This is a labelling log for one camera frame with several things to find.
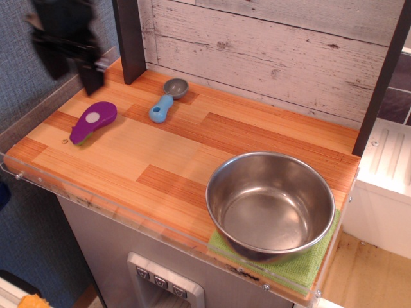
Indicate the green cloth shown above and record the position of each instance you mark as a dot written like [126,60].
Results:
[298,273]

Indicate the clear acrylic edge guard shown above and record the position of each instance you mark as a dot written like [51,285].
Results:
[167,203]

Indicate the dark right shelf post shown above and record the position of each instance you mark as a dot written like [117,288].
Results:
[387,70]

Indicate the dark left shelf post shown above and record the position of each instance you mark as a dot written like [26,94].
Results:
[130,39]

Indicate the dark shelf post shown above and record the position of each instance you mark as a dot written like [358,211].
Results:
[387,70]
[130,39]

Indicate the white toy sink unit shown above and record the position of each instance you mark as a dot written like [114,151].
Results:
[378,210]

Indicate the blue grey toy scoop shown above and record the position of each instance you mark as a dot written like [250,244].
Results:
[174,89]

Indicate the grey toy fridge cabinet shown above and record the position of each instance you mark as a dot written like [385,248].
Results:
[106,243]

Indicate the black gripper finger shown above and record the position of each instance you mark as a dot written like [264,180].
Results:
[91,78]
[53,60]

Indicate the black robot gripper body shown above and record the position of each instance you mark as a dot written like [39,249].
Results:
[66,24]

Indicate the orange object bottom left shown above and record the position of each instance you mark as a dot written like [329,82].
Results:
[33,301]

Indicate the purple toy eggplant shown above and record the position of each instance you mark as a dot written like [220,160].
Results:
[97,116]

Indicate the silver ice dispenser panel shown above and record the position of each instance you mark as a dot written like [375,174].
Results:
[157,286]

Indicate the silver metal bowl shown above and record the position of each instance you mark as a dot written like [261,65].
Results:
[268,206]

